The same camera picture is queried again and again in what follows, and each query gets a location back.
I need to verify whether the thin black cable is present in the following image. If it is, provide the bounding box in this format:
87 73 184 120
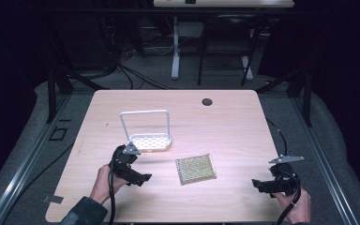
264 117 289 158

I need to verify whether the person's left hand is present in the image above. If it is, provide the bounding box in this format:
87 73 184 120
89 164 129 206

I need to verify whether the person's right hand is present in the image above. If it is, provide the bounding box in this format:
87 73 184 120
271 187 312 225

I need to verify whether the white sponge rack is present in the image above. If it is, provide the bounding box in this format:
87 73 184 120
119 109 173 154

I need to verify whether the left hand-held gripper black cable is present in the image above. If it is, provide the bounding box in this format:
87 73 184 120
107 162 117 225

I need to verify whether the hand-held gripper black cable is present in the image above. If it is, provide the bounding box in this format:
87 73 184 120
275 170 303 225
107 162 117 225

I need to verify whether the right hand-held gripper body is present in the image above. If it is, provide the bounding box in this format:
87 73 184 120
268 154 306 198

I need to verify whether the black chair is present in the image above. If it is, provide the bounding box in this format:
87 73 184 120
197 12 265 87

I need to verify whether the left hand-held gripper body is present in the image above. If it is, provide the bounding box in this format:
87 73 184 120
109 142 143 186

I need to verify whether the black metal frame stand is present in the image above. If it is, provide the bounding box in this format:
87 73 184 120
41 18 111 125
256 59 315 128

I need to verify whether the right hand-held gripper black cable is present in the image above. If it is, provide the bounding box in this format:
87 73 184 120
275 170 303 225

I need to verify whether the bundle of black floor cables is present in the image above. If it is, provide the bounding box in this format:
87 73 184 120
97 12 179 92

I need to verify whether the grey tape strip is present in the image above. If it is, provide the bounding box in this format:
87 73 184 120
41 194 65 205

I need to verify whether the grey metal rail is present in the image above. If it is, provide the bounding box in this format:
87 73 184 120
0 93 73 225
289 93 360 225

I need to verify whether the yellow mesh scouring pad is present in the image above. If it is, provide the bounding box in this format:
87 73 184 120
174 153 218 187

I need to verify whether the white-legged wooden desk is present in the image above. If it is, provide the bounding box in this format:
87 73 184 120
152 0 295 81

